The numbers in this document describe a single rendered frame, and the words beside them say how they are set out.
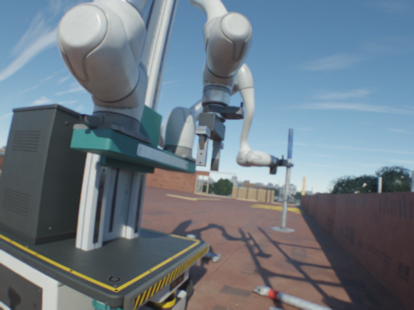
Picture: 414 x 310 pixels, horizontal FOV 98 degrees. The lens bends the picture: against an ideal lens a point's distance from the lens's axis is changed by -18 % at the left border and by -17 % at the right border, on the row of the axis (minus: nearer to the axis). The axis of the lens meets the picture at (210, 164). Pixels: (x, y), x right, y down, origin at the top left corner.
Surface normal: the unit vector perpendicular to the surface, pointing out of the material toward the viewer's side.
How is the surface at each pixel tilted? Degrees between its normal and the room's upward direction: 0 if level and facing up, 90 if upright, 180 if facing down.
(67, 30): 94
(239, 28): 98
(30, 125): 90
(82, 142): 90
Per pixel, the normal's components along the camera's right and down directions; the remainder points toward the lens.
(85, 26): 0.09, 0.01
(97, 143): -0.29, -0.13
